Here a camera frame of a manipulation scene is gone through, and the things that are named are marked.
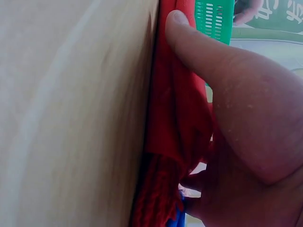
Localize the person's right hand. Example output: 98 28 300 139
165 9 303 227

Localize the green plastic basket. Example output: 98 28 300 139
194 0 235 103

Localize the blue cloth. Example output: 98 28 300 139
166 189 187 227

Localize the red fringed scarf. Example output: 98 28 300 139
131 0 216 227

